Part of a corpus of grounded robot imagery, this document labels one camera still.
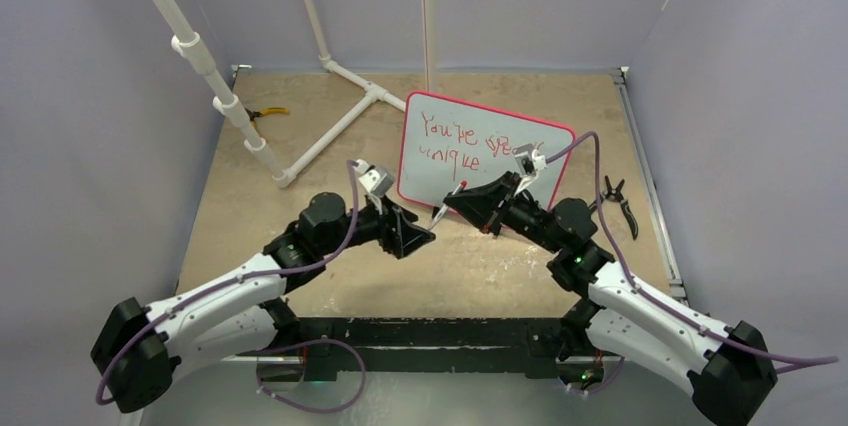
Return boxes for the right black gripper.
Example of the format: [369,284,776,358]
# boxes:
[446,171,563,254]

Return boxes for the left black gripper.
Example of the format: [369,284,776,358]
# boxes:
[319,191,433,256]

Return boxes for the red whiteboard marker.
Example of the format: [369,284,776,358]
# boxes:
[428,180,467,231]

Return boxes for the red-framed whiteboard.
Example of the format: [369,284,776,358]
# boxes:
[397,91,576,206]

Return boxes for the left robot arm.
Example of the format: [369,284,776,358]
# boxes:
[90,192,436,413]

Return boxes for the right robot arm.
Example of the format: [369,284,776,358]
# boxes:
[444,172,777,425]

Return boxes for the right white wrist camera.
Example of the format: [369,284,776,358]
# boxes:
[512,144,547,195]

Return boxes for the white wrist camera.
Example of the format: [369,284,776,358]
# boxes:
[512,144,547,195]
[353,159,395,215]

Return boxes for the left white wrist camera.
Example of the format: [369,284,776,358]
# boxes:
[353,159,395,215]

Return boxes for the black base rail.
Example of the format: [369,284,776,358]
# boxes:
[257,317,596,381]

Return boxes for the black-handled pliers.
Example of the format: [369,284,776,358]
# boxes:
[601,175,640,240]

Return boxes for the aluminium extrusion frame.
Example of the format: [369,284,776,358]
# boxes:
[119,65,740,426]

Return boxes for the yellow-handled pliers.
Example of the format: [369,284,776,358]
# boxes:
[246,107,290,126]

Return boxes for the white PVC pipe frame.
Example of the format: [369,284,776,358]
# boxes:
[151,0,406,188]

